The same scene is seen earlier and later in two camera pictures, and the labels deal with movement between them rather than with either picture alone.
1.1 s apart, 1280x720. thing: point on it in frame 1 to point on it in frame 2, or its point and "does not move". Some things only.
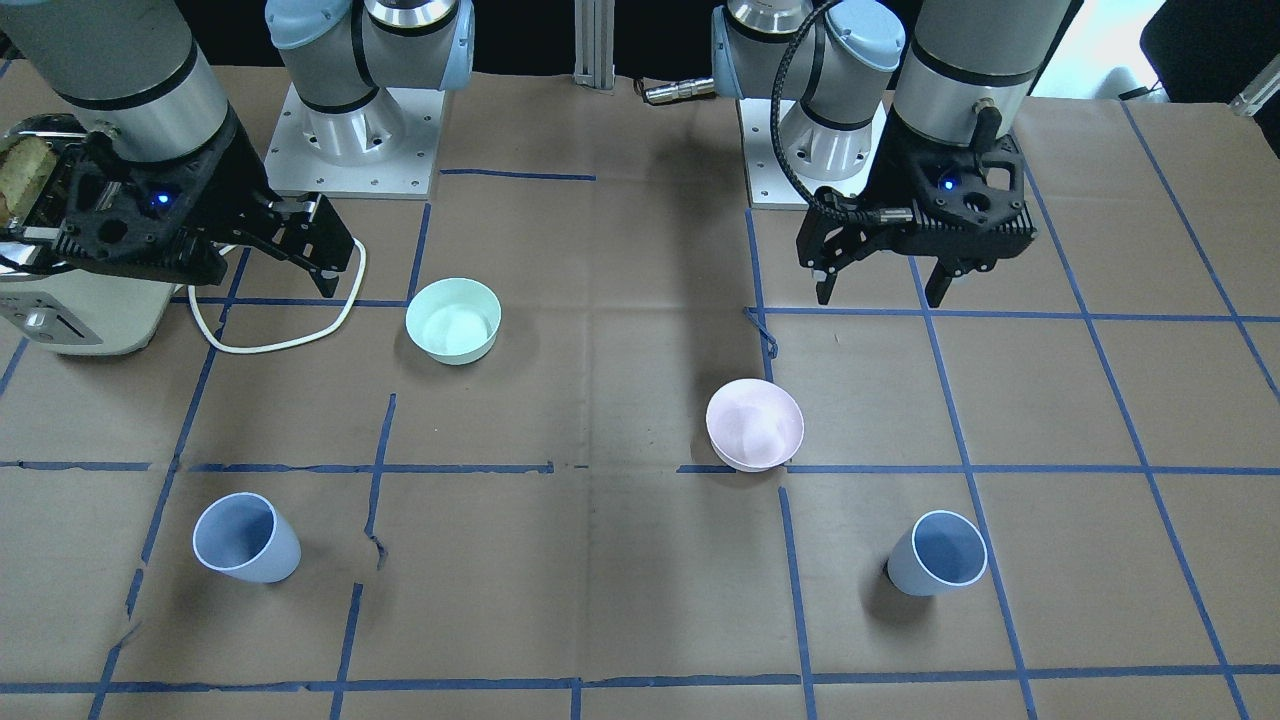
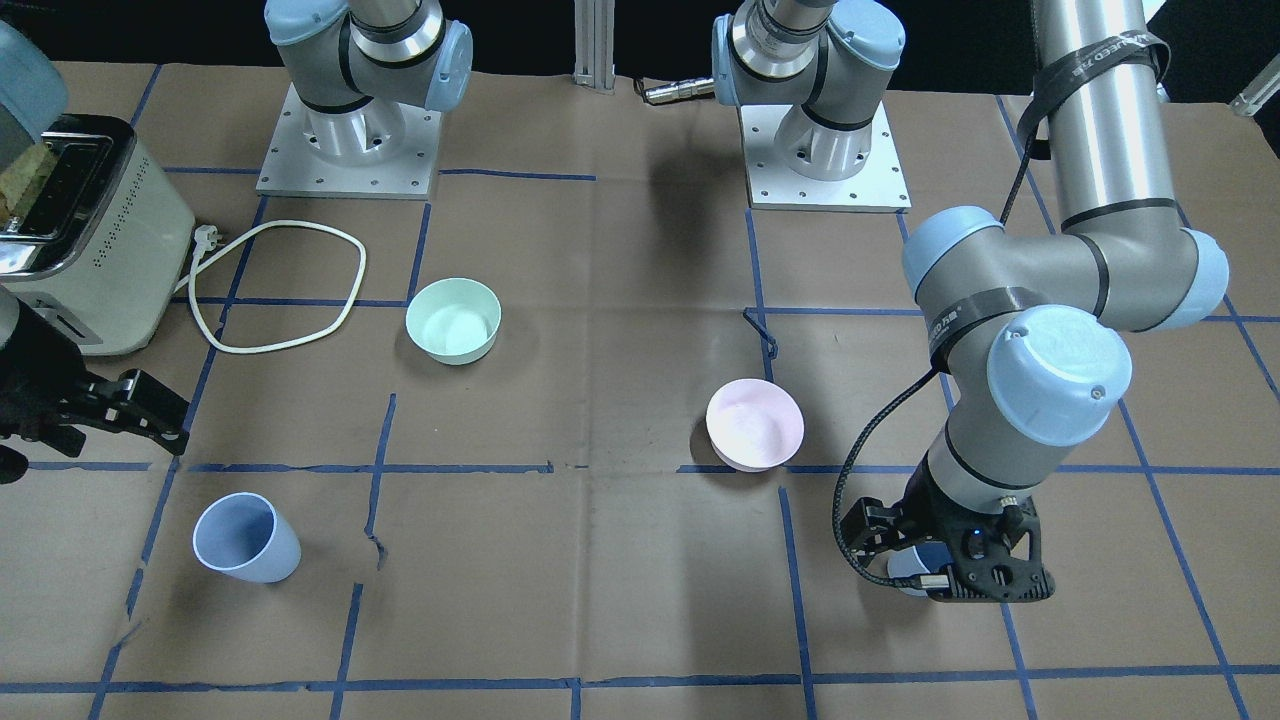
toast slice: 25,164 does not move
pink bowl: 754,425 does not move
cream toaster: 76,312 does not move
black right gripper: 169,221 to 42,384
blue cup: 241,535 does not move
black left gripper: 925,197 to 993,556
